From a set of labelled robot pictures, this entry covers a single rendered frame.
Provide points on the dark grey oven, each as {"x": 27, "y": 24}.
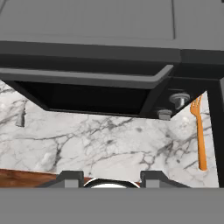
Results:
{"x": 96, "y": 99}

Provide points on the white round plate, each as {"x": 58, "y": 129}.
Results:
{"x": 110, "y": 183}

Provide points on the grey oven knob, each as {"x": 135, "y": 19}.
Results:
{"x": 164, "y": 114}
{"x": 179, "y": 99}

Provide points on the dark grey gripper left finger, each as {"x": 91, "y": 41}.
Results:
{"x": 70, "y": 176}

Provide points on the orange fork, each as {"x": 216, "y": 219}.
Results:
{"x": 201, "y": 140}

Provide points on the narrow grey cupboard door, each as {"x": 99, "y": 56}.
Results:
{"x": 199, "y": 23}

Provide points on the wide grey cupboard door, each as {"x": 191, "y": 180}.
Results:
{"x": 87, "y": 17}

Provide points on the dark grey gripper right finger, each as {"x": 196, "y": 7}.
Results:
{"x": 152, "y": 176}

